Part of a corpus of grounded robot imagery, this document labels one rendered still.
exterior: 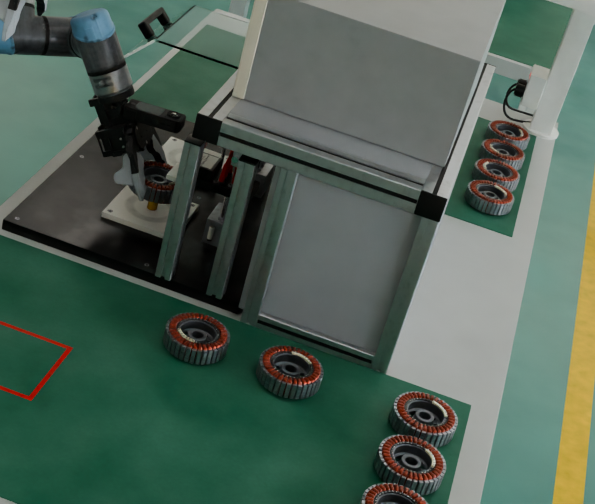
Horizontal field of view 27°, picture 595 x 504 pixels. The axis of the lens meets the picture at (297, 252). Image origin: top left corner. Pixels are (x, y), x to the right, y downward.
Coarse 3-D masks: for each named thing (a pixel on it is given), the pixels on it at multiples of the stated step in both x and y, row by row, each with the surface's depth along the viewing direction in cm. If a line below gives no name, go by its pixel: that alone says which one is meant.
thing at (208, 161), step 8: (208, 160) 238; (216, 160) 239; (176, 168) 241; (200, 168) 236; (208, 168) 236; (216, 168) 238; (168, 176) 238; (176, 176) 239; (200, 176) 236; (208, 176) 236; (216, 176) 239; (232, 176) 240; (200, 184) 237; (208, 184) 236; (216, 184) 236; (224, 184) 237; (256, 184) 240; (216, 192) 237; (224, 192) 236; (224, 200) 238; (224, 208) 239; (224, 216) 240
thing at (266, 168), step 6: (264, 162) 265; (264, 168) 263; (270, 168) 263; (258, 174) 260; (264, 174) 260; (270, 174) 264; (258, 180) 261; (264, 180) 260; (270, 180) 267; (264, 186) 262; (258, 192) 262; (264, 192) 265
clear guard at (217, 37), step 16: (176, 16) 264; (192, 16) 259; (208, 16) 261; (224, 16) 264; (160, 32) 251; (176, 32) 250; (192, 32) 252; (208, 32) 254; (224, 32) 256; (240, 32) 258; (176, 48) 244; (192, 48) 245; (208, 48) 247; (224, 48) 249; (240, 48) 251; (224, 64) 243
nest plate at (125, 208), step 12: (120, 192) 248; (132, 192) 249; (120, 204) 244; (132, 204) 245; (144, 204) 247; (168, 204) 249; (192, 204) 251; (108, 216) 241; (120, 216) 241; (132, 216) 242; (144, 216) 243; (156, 216) 244; (192, 216) 249; (144, 228) 240; (156, 228) 240
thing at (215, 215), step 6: (222, 204) 245; (216, 210) 243; (210, 216) 240; (216, 216) 241; (210, 222) 240; (216, 222) 239; (222, 222) 240; (216, 228) 240; (204, 234) 241; (216, 234) 241; (204, 240) 242; (216, 240) 241; (216, 246) 242
